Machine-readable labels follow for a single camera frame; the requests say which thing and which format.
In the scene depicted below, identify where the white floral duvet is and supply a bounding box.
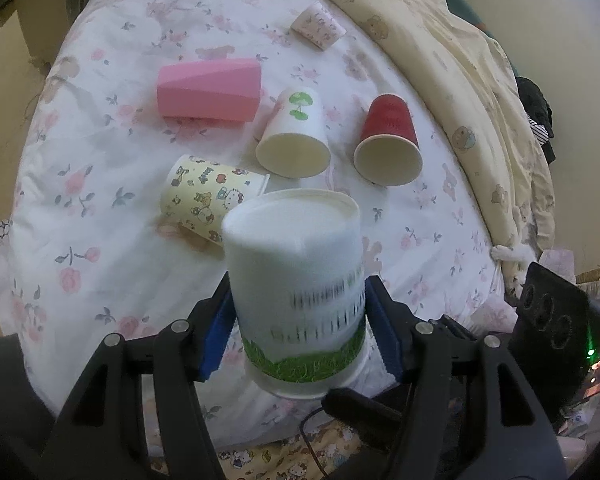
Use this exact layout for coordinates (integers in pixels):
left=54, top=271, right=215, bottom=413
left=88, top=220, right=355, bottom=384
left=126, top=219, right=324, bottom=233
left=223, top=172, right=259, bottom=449
left=0, top=0, right=512, bottom=457

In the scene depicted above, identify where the black clothing pile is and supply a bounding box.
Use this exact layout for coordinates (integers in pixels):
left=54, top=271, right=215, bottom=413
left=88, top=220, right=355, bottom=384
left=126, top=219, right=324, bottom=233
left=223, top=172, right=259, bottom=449
left=516, top=76, right=557, bottom=165

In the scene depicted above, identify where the small pink patterned paper cup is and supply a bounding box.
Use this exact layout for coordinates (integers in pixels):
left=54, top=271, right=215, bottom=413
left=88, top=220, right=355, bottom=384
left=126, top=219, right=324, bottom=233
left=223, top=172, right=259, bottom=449
left=290, top=3, right=346, bottom=51

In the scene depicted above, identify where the black cable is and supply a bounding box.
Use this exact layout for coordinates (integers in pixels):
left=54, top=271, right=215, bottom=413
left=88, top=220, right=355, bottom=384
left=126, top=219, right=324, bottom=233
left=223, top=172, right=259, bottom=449
left=299, top=389, right=403, bottom=473

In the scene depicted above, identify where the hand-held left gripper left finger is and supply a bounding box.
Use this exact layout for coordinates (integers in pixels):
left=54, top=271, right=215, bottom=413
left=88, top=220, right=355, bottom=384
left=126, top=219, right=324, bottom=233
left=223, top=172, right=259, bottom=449
left=40, top=272, right=237, bottom=480

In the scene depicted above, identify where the pink faceted cup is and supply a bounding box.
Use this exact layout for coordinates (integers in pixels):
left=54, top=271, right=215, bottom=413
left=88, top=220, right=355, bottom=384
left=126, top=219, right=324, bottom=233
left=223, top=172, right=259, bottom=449
left=156, top=58, right=263, bottom=122

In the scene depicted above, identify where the white cup with grass print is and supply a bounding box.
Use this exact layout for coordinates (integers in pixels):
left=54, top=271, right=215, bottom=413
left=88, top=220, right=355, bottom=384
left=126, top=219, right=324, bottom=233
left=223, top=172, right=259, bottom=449
left=221, top=188, right=369, bottom=401

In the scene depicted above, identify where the red paper cup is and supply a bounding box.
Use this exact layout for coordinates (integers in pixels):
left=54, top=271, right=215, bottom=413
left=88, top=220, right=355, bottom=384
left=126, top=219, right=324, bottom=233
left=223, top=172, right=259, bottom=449
left=353, top=93, right=424, bottom=187

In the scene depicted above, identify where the white cup with green print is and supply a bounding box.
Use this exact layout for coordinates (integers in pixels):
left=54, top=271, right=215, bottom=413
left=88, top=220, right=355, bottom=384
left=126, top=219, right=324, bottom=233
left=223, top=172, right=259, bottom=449
left=255, top=87, right=331, bottom=179

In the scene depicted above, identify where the cream bear print blanket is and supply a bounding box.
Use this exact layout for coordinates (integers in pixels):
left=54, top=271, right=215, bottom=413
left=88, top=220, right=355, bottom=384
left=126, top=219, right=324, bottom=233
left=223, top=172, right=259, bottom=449
left=286, top=0, right=557, bottom=281

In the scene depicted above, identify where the yellow cartoon bed sheet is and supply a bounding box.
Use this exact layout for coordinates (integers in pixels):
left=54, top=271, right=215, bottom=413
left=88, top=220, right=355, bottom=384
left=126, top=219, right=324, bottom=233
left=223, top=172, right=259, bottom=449
left=147, top=420, right=376, bottom=480

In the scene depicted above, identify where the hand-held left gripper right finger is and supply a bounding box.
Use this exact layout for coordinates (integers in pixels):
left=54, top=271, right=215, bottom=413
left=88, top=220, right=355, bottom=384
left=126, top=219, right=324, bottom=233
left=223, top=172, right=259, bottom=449
left=340, top=275, right=569, bottom=480

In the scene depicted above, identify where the yellow cartoon paper cup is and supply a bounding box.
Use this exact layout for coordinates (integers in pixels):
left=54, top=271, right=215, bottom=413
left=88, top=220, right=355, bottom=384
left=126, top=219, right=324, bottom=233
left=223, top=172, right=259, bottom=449
left=160, top=154, right=271, bottom=249

